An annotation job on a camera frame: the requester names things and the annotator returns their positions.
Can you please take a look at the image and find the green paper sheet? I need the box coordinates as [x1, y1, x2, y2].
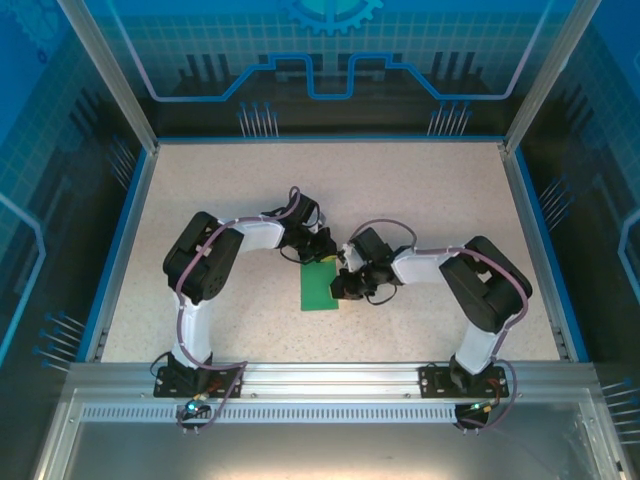
[300, 261, 341, 312]

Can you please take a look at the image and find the grey metal shelf panel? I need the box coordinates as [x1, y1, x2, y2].
[34, 387, 626, 480]

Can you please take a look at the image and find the left circuit board green light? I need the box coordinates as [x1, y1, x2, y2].
[183, 396, 210, 420]

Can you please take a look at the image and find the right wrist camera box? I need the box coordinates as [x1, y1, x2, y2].
[342, 242, 362, 274]

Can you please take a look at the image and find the aluminium mounting rail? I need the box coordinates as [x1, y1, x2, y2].
[67, 362, 599, 401]

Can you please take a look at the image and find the slotted grey cable duct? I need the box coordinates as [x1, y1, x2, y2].
[79, 405, 586, 425]

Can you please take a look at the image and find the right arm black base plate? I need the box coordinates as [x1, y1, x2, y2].
[419, 364, 510, 400]

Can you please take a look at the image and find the right aluminium side rail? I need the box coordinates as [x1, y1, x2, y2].
[499, 141, 576, 362]

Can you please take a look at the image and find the aluminium side rail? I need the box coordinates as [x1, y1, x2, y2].
[82, 142, 161, 364]
[499, 141, 576, 362]

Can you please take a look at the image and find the left aluminium side rail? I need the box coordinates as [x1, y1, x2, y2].
[82, 142, 161, 364]

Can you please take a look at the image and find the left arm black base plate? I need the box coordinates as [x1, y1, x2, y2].
[153, 366, 245, 400]

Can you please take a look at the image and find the right aluminium frame post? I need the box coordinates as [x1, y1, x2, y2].
[501, 0, 605, 155]

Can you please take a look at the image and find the aluminium frame post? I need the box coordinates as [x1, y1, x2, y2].
[56, 0, 161, 154]
[501, 0, 605, 155]

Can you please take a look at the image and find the left aluminium frame post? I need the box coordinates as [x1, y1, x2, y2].
[56, 0, 161, 154]

